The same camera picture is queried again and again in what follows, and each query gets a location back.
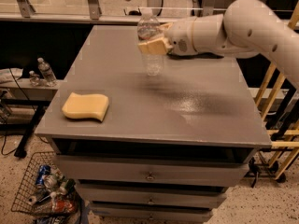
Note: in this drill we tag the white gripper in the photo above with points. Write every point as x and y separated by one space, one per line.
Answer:
179 37

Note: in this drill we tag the clear plastic water bottle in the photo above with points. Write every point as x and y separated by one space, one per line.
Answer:
148 30

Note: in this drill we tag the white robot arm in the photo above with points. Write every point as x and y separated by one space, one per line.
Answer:
246 28

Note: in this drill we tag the water bottle on side table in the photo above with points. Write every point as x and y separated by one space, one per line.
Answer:
47 73

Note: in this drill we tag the yellow sponge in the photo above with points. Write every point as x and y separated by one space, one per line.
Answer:
86 106

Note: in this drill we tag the grey drawer cabinet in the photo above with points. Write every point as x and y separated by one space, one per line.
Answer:
169 146

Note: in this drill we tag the black side table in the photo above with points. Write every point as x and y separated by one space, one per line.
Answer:
22 106

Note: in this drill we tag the blue soda can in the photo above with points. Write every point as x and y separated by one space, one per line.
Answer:
42 172

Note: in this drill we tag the silver can in basket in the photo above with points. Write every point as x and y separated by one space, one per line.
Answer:
51 182

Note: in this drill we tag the red soda can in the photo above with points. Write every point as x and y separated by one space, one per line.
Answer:
56 207

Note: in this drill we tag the wire basket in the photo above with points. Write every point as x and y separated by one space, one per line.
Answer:
29 195

